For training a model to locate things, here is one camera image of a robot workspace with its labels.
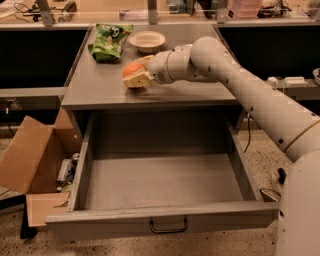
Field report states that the pink storage box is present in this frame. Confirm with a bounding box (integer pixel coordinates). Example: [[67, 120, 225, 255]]
[[227, 0, 262, 20]]

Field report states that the green chip bag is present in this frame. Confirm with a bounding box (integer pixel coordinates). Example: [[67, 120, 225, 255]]
[[88, 24, 133, 63]]

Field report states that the orange fruit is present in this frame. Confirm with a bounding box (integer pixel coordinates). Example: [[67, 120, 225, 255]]
[[122, 62, 144, 78]]

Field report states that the bottle in cardboard box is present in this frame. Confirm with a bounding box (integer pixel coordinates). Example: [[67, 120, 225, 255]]
[[57, 159, 72, 182]]

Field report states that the brown cardboard box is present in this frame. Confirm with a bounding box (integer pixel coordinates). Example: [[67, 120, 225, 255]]
[[0, 109, 82, 229]]

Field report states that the white bowl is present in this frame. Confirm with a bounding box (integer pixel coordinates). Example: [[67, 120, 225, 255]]
[[129, 31, 166, 53]]

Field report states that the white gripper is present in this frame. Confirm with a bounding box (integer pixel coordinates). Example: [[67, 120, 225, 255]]
[[122, 51, 173, 88]]

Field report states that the black pole on floor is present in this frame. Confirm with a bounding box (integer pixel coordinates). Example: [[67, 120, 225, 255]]
[[278, 168, 287, 185]]

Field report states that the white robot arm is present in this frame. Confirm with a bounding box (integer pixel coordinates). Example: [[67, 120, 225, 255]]
[[122, 37, 320, 256]]

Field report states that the white power strip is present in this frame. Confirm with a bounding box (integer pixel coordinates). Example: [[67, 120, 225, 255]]
[[267, 77, 307, 87]]

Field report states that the grey open drawer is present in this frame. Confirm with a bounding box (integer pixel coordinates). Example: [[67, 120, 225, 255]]
[[46, 110, 279, 240]]

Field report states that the black drawer handle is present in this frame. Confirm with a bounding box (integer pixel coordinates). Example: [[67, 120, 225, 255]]
[[149, 217, 189, 234]]

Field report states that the grey cabinet counter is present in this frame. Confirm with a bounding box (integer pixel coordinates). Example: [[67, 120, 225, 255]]
[[60, 23, 257, 112]]

